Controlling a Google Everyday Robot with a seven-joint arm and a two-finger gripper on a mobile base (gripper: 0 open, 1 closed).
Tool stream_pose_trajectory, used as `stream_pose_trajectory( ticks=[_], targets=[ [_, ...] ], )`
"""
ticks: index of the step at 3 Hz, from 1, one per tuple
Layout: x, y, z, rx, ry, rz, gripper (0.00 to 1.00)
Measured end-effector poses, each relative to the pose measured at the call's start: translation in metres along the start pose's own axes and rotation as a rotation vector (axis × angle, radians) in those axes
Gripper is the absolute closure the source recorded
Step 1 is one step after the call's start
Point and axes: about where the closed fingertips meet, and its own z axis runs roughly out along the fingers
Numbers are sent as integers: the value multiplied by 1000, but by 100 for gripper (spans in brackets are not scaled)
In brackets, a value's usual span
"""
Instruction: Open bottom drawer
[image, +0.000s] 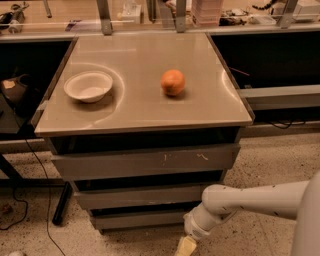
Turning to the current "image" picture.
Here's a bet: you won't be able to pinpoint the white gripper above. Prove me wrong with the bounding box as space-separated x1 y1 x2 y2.
174 204 236 256

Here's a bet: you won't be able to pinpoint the grey bottom drawer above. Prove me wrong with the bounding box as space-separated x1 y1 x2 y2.
91 209 187 230

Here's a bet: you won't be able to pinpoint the grey drawer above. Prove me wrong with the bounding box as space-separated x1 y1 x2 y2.
91 209 187 230
52 144 240 181
74 183 209 210

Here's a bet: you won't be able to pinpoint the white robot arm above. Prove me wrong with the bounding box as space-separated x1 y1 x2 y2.
174 173 320 256

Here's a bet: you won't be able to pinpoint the grey middle drawer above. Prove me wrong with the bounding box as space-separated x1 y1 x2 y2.
74 183 209 210

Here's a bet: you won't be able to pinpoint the grey drawer cabinet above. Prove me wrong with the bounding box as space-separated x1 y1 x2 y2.
35 33 253 220

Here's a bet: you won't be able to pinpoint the grey top drawer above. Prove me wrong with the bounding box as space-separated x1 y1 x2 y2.
52 144 240 181

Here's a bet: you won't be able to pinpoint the black table leg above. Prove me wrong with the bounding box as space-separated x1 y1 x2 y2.
52 182 72 226

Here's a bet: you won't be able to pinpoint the orange fruit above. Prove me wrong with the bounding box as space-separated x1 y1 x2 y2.
160 69 185 96

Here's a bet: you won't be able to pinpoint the grey metal side shelf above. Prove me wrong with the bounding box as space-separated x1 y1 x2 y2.
238 84 320 111

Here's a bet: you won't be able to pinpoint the white bowl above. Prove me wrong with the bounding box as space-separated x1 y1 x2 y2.
64 71 113 103

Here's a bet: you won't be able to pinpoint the dark bag under table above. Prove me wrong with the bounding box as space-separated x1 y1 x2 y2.
0 74 39 117

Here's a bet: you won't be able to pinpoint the pink stacked trays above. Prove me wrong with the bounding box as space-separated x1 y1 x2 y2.
191 0 223 26

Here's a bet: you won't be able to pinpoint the white small box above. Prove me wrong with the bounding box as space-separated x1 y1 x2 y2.
121 0 142 24

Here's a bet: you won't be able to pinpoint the black floor cable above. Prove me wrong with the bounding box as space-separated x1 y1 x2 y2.
0 109 68 256

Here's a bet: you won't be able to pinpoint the grey metal post middle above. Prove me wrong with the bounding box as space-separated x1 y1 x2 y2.
175 0 186 33

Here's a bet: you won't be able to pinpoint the grey metal post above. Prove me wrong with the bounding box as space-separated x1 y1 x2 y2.
96 0 113 35
175 0 186 33
277 0 298 29

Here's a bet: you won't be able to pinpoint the grey metal post left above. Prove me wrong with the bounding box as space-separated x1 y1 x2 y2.
96 0 113 35

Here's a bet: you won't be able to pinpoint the grey metal post right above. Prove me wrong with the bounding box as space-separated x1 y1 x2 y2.
277 0 298 29

